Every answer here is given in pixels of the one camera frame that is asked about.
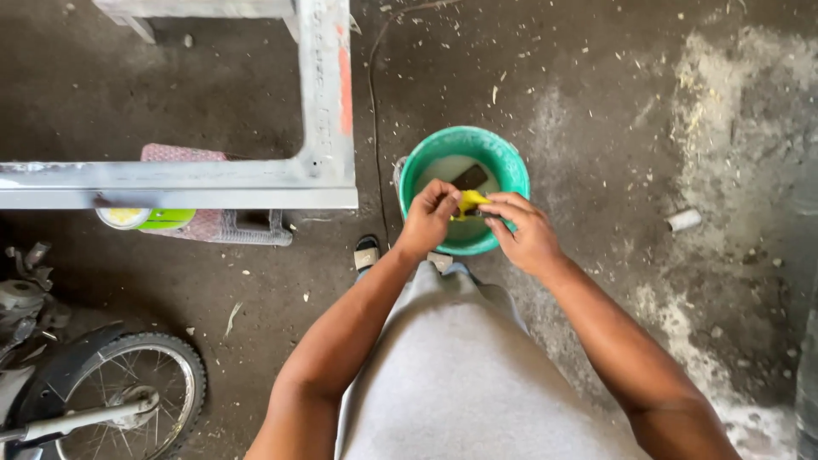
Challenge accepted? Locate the person's right hand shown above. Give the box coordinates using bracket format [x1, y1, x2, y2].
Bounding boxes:
[478, 192, 567, 278]

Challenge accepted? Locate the person's left hand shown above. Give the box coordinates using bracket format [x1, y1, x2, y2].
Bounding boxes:
[395, 179, 463, 261]

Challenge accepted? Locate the dark sandpaper piece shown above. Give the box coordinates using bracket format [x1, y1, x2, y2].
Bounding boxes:
[451, 164, 489, 191]

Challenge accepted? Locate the green plastic bucket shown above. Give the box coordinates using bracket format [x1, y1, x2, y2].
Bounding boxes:
[398, 126, 530, 257]

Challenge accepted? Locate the black and white sandal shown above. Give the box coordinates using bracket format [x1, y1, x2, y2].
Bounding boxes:
[354, 235, 382, 273]

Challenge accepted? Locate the person's grey shirt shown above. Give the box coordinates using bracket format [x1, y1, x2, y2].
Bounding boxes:
[334, 261, 649, 460]

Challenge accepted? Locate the pink plastic stool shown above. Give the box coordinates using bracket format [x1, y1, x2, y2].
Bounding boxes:
[139, 144, 294, 247]

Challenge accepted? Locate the white cylinder piece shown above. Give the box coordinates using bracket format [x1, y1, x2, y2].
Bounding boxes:
[666, 208, 703, 232]

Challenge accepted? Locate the green lidded can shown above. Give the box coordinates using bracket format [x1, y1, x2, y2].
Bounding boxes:
[96, 208, 196, 231]

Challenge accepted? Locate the motorcycle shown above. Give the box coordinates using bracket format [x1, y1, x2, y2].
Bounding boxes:
[0, 241, 208, 460]

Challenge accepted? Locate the black cable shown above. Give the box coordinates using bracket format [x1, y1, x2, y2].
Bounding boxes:
[367, 0, 461, 251]

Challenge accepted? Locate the grey metal frame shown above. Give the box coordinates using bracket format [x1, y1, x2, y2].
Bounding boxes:
[0, 0, 359, 210]

